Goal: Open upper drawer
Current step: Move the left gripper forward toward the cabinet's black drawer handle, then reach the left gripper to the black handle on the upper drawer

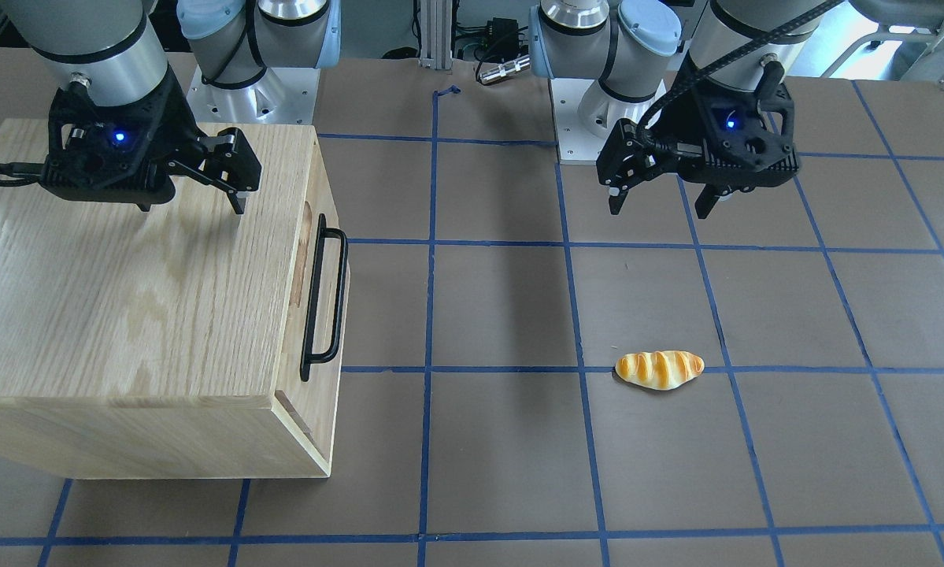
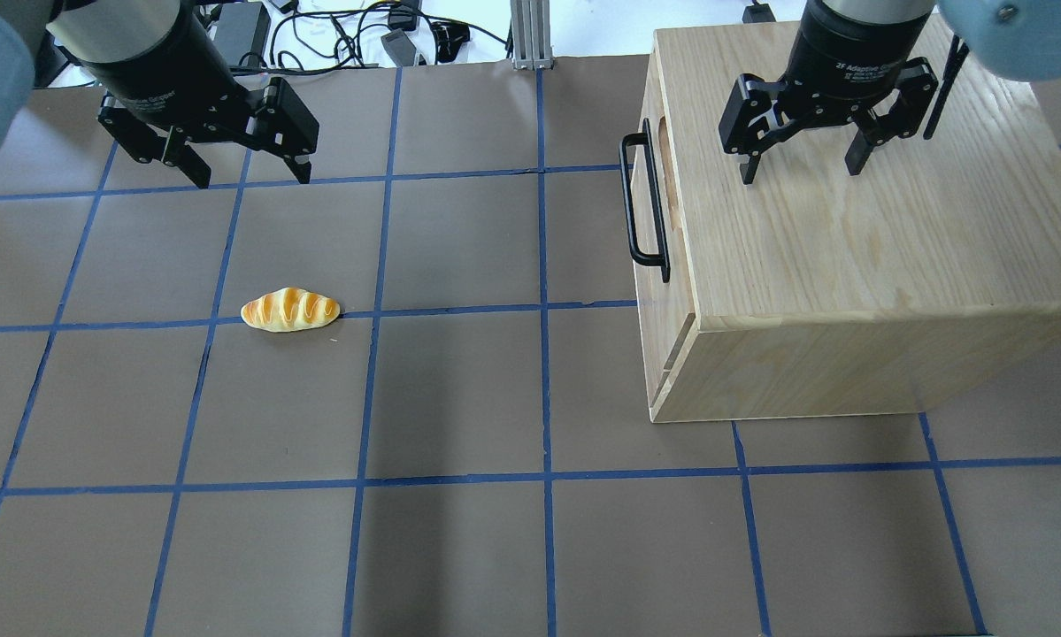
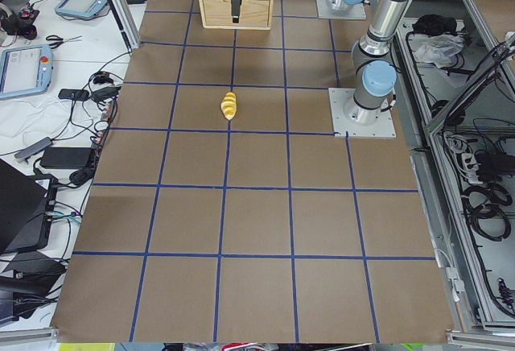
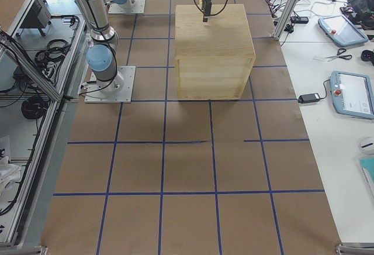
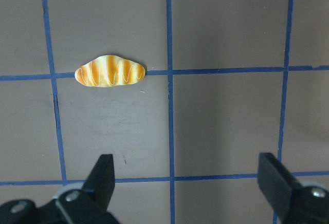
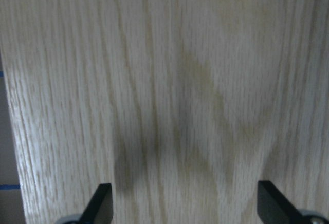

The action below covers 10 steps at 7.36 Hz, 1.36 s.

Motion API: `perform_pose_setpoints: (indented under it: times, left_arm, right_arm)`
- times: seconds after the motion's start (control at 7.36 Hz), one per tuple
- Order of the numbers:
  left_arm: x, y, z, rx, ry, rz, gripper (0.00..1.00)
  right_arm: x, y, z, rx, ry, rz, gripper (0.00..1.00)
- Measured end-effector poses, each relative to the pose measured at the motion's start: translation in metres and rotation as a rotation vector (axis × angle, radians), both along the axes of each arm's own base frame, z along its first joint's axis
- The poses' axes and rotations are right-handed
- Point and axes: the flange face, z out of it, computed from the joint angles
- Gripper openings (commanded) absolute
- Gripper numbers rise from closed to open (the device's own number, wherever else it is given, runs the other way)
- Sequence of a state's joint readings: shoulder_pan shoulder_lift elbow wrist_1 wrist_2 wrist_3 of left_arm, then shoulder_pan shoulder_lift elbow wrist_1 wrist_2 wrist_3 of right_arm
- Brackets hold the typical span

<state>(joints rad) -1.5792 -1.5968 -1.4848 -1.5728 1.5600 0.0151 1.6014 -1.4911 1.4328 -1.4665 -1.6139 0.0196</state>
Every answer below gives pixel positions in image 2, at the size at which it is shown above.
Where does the black power adapter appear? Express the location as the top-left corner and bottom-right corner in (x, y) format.
(213, 3), (269, 67)

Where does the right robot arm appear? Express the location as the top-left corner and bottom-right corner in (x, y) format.
(718, 1), (1061, 184)

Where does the toy bread loaf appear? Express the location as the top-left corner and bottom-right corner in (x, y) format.
(240, 287), (342, 334)

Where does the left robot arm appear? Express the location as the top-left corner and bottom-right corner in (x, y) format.
(0, 1), (319, 188)

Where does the black upper drawer handle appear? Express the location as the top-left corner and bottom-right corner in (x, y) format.
(619, 119), (673, 285)

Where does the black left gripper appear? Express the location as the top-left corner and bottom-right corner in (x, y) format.
(49, 1), (319, 189)

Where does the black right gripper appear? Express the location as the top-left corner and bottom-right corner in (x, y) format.
(718, 1), (938, 185)

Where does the aluminium frame post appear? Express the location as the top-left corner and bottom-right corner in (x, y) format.
(509, 0), (555, 70)

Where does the grey power adapter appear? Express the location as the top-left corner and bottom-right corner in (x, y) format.
(381, 29), (428, 67)

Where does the wooden drawer cabinet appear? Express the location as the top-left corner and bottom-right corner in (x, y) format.
(634, 23), (1061, 423)

